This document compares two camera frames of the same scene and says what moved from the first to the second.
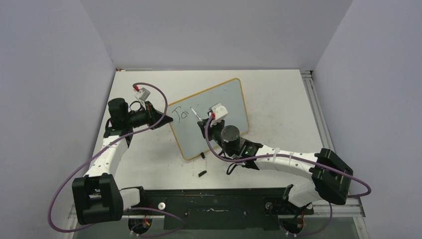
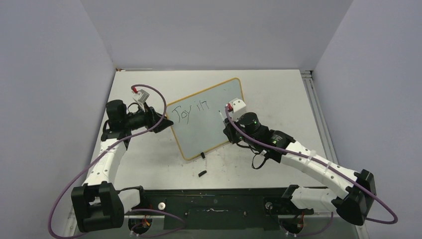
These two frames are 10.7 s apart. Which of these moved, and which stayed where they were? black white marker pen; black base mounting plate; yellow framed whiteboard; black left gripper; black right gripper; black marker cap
Moved: black right gripper; black white marker pen
Stayed: black left gripper; black marker cap; yellow framed whiteboard; black base mounting plate
